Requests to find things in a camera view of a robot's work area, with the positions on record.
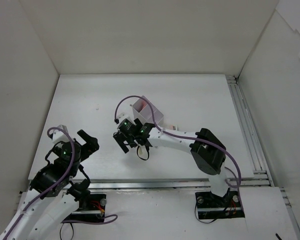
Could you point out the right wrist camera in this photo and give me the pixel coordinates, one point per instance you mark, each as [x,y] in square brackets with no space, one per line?
[119,118]

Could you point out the yellow highlighter pen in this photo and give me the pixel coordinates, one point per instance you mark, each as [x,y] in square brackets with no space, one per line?
[140,151]

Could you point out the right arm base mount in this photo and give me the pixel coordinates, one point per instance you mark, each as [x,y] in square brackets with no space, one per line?
[210,207]

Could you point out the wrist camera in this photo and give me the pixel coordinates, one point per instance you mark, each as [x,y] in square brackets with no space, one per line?
[119,118]
[59,136]

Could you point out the aluminium frame rail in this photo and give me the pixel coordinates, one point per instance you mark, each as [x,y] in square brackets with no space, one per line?
[255,151]

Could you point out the pink highlighter pen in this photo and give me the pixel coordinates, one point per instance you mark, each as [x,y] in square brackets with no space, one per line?
[143,104]

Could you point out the white three-compartment organizer box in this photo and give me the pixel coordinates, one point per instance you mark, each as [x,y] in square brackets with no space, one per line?
[145,114]

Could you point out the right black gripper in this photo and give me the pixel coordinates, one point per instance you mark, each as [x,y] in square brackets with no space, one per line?
[125,138]

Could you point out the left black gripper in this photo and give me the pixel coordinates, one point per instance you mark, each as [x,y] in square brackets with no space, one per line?
[84,148]

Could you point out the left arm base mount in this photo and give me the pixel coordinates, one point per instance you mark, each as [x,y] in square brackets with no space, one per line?
[92,205]

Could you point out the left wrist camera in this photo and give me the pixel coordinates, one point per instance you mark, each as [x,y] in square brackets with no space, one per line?
[59,136]

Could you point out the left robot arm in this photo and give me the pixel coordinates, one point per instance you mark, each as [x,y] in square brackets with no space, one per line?
[52,195]

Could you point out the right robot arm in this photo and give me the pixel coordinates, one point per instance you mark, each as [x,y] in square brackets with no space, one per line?
[207,151]

